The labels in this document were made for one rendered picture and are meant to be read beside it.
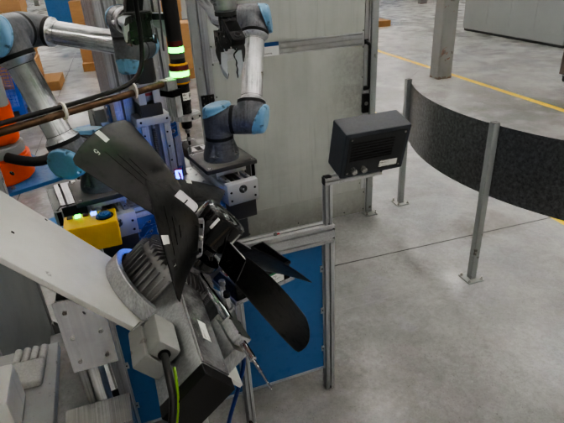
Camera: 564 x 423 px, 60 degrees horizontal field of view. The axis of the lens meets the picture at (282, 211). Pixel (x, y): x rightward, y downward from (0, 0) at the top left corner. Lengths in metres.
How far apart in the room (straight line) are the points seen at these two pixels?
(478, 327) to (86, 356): 2.09
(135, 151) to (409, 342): 1.86
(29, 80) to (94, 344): 0.89
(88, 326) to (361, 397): 1.49
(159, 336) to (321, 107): 2.57
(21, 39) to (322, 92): 2.04
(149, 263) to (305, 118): 2.31
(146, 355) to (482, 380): 1.87
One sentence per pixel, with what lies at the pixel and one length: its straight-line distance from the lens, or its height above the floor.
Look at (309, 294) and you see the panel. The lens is 2.04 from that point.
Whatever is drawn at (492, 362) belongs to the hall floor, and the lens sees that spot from 2.66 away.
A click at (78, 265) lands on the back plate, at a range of 1.17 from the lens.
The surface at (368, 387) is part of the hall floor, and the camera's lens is 2.44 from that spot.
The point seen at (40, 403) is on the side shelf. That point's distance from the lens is 1.39.
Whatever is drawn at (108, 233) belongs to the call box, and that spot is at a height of 1.03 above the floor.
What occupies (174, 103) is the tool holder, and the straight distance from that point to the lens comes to 1.17.
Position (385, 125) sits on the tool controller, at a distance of 1.79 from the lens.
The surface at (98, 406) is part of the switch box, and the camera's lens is 1.35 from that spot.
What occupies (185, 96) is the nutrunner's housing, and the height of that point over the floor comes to 1.51.
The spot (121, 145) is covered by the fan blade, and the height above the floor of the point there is 1.41.
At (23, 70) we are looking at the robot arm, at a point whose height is 1.51.
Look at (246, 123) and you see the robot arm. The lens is 1.97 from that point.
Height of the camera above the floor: 1.78
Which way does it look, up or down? 28 degrees down
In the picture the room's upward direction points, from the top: 3 degrees counter-clockwise
